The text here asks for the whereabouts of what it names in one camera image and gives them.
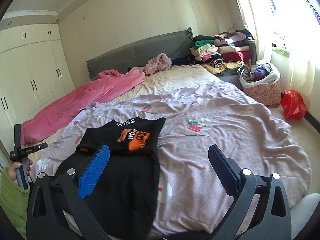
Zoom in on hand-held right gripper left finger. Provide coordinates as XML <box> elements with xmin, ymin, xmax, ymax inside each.
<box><xmin>26</xmin><ymin>144</ymin><xmax>110</xmax><ymax>240</ymax></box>

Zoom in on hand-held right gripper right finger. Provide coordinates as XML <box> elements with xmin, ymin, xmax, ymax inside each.
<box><xmin>207</xmin><ymin>144</ymin><xmax>292</xmax><ymax>240</ymax></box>

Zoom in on black sweater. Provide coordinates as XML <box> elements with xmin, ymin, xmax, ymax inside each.
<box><xmin>54</xmin><ymin>117</ymin><xmax>167</xmax><ymax>240</ymax></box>

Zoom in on floral basket of clothes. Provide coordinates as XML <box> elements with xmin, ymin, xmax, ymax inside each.
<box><xmin>239</xmin><ymin>63</ymin><xmax>282</xmax><ymax>107</ymax></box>

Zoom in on pile of folded clothes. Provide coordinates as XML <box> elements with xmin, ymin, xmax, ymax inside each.
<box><xmin>190</xmin><ymin>29</ymin><xmax>255</xmax><ymax>77</ymax></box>

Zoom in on dark navy clothes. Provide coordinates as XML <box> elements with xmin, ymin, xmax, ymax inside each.
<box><xmin>171</xmin><ymin>56</ymin><xmax>197</xmax><ymax>67</ymax></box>

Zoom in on person's left hand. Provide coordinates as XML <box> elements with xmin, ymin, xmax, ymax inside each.
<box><xmin>6</xmin><ymin>160</ymin><xmax>33</xmax><ymax>187</ymax></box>

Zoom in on pale pink printed blanket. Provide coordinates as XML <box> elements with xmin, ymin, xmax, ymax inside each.
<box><xmin>34</xmin><ymin>80</ymin><xmax>312</xmax><ymax>238</ymax></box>

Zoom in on pink quilt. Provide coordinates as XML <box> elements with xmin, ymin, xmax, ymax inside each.
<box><xmin>20</xmin><ymin>70</ymin><xmax>146</xmax><ymax>145</ymax></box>

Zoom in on white wardrobe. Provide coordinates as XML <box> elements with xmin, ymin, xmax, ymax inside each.
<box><xmin>0</xmin><ymin>24</ymin><xmax>75</xmax><ymax>155</ymax></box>

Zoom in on white mattress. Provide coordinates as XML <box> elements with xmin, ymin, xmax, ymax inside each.
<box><xmin>290</xmin><ymin>192</ymin><xmax>314</xmax><ymax>220</ymax></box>

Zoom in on red plastic bag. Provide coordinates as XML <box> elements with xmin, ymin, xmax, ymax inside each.
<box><xmin>280</xmin><ymin>90</ymin><xmax>307</xmax><ymax>120</ymax></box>

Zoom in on grey padded headboard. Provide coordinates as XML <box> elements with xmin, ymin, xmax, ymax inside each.
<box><xmin>86</xmin><ymin>27</ymin><xmax>194</xmax><ymax>79</ymax></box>

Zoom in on cream curtain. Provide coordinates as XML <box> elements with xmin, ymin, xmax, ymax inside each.
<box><xmin>227</xmin><ymin>0</ymin><xmax>320</xmax><ymax>110</ymax></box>

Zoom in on fluffy pink garment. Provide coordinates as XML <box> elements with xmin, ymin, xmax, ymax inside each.
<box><xmin>145</xmin><ymin>53</ymin><xmax>172</xmax><ymax>76</ymax></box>

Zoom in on green cloth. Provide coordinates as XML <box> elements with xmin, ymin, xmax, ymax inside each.
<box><xmin>271</xmin><ymin>46</ymin><xmax>290</xmax><ymax>57</ymax></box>

